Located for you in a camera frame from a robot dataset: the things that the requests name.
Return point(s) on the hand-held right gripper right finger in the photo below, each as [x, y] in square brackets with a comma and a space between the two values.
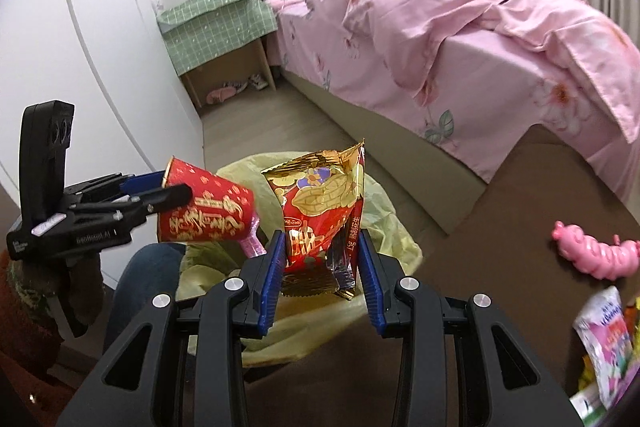
[370, 287]

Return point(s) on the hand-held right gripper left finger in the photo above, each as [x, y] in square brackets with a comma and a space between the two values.
[272, 277]

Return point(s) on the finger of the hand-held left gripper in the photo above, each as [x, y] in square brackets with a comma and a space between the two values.
[170, 197]
[145, 181]

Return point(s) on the red paper cup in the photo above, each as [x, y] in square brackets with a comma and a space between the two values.
[205, 207]

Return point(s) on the magenta snack wrapper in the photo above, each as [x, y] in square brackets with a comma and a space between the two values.
[255, 244]

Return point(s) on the yellow plastic trash bag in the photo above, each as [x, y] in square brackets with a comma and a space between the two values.
[392, 229]

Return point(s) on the red gold peanut snack packet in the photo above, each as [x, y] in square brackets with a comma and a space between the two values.
[310, 212]

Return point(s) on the pink white snack packet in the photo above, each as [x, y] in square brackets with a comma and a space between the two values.
[605, 337]

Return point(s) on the green white packet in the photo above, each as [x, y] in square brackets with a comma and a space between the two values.
[587, 407]

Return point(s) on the person's left forearm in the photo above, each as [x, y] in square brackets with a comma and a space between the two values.
[25, 347]

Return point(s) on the person's left hand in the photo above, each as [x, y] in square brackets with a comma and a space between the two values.
[89, 292]

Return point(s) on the person's jeans leg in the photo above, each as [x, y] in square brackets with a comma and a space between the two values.
[145, 277]

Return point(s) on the pink slipper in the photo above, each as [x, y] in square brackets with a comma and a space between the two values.
[222, 95]

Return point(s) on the white wardrobe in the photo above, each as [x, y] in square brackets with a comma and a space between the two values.
[75, 32]

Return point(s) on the black white sneaker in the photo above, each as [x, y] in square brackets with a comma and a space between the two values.
[258, 82]
[233, 85]

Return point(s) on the brown tablecloth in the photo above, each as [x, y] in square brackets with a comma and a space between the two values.
[500, 232]

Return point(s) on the wooden bedside table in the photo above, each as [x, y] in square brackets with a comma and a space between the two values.
[265, 62]

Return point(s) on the green checked cloth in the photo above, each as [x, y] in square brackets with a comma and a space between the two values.
[215, 22]

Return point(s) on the pink floral bed sheet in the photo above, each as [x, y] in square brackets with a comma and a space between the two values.
[475, 107]

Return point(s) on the yellow snack packet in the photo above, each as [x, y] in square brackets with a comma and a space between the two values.
[587, 372]

